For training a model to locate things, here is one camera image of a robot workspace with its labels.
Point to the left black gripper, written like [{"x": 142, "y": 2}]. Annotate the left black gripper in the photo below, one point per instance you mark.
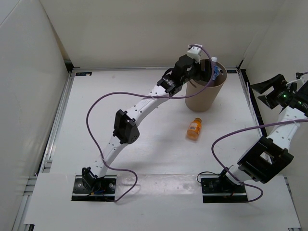
[{"x": 204, "y": 76}]

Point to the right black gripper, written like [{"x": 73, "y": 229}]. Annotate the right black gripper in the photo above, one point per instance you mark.
[{"x": 278, "y": 80}]

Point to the blue label plastic bottle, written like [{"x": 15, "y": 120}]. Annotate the blue label plastic bottle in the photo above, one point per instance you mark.
[{"x": 215, "y": 69}]

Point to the brown round bin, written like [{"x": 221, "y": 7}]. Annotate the brown round bin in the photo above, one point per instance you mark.
[{"x": 207, "y": 91}]

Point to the orange plastic bottle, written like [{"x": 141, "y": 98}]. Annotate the orange plastic bottle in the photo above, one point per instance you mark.
[{"x": 194, "y": 129}]

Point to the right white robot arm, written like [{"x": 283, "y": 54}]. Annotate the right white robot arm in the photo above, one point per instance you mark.
[{"x": 270, "y": 154}]

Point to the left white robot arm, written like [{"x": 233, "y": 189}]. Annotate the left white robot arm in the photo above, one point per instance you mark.
[{"x": 126, "y": 125}]

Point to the blue sticker label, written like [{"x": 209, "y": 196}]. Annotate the blue sticker label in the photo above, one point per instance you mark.
[{"x": 82, "y": 74}]

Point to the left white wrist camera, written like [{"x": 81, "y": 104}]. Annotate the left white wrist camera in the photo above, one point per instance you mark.
[{"x": 194, "y": 52}]

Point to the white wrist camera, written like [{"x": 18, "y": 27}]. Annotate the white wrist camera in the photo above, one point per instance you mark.
[
  {"x": 194, "y": 52},
  {"x": 299, "y": 77}
]

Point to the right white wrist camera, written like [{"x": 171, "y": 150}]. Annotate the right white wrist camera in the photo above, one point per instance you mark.
[{"x": 299, "y": 77}]

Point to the right black frame rail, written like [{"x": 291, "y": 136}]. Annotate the right black frame rail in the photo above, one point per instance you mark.
[{"x": 250, "y": 98}]

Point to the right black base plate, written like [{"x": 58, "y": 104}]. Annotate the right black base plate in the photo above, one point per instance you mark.
[{"x": 218, "y": 190}]

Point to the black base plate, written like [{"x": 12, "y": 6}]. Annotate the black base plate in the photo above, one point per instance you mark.
[
  {"x": 103, "y": 190},
  {"x": 218, "y": 190}
]

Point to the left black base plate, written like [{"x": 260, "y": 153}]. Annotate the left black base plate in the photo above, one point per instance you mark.
[{"x": 103, "y": 190}]

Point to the left aluminium frame rail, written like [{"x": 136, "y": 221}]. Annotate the left aluminium frame rail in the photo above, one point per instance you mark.
[{"x": 48, "y": 154}]

